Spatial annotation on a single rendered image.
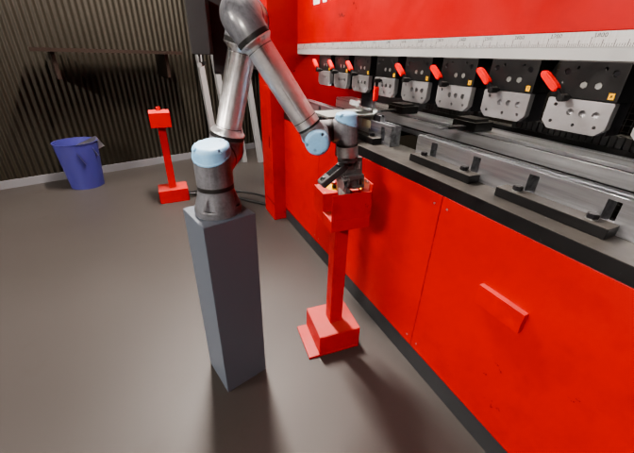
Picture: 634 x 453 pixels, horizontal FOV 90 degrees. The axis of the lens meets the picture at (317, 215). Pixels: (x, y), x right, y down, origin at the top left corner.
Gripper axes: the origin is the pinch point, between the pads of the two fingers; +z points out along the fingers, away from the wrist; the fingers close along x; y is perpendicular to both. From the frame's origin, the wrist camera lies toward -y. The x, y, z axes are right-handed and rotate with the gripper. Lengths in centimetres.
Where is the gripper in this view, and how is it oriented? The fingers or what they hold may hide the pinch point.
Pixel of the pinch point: (342, 208)
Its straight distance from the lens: 122.7
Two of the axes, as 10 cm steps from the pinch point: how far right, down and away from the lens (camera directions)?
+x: -3.4, -4.3, 8.4
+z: 0.6, 8.8, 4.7
